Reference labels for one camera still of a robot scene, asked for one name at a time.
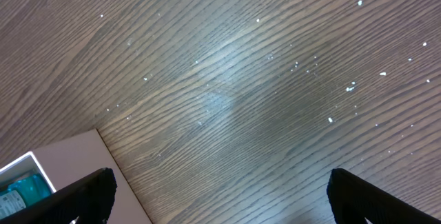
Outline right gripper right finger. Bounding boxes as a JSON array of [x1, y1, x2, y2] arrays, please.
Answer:
[[327, 168, 440, 224]]

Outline white cardboard box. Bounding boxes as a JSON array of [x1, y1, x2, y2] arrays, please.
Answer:
[[1, 130, 152, 224]]

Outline blue mouthwash bottle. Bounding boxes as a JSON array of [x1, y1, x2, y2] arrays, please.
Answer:
[[1, 174, 52, 219]]

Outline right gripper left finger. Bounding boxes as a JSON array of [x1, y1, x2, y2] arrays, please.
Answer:
[[1, 167, 117, 224]]

